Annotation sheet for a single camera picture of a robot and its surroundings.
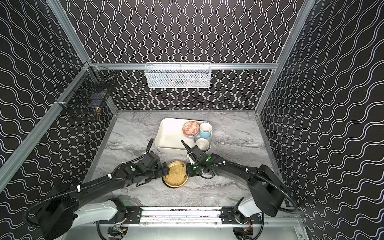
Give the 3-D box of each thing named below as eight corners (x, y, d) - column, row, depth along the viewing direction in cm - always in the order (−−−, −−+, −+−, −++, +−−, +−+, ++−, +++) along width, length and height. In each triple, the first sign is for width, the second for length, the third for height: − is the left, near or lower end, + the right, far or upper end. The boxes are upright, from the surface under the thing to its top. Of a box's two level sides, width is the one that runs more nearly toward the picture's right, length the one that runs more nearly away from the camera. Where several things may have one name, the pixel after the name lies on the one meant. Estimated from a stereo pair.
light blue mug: (196, 136, 107) (196, 127, 100) (204, 129, 111) (204, 120, 104) (205, 143, 103) (205, 134, 96) (213, 136, 107) (214, 127, 100)
